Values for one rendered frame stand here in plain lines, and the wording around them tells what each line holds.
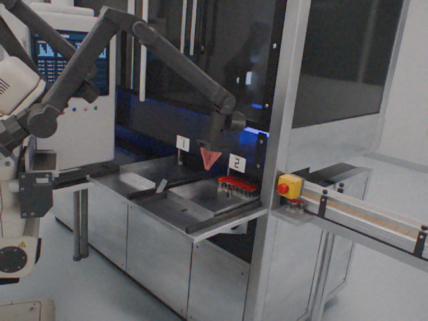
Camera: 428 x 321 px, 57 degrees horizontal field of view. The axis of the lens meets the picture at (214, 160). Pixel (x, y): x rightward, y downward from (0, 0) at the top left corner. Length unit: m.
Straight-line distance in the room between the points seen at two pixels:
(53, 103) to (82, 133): 0.93
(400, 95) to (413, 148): 0.75
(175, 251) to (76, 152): 0.72
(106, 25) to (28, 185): 0.57
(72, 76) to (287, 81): 0.73
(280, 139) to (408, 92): 4.72
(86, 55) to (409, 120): 5.35
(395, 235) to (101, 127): 1.49
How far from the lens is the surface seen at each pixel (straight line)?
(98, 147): 2.20
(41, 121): 1.21
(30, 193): 1.42
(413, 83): 6.11
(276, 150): 1.52
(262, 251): 1.68
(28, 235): 1.52
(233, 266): 1.82
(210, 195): 1.65
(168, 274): 2.22
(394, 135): 6.22
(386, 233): 1.51
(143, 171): 1.88
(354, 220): 1.54
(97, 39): 1.19
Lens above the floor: 1.51
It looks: 17 degrees down
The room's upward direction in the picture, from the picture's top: 6 degrees clockwise
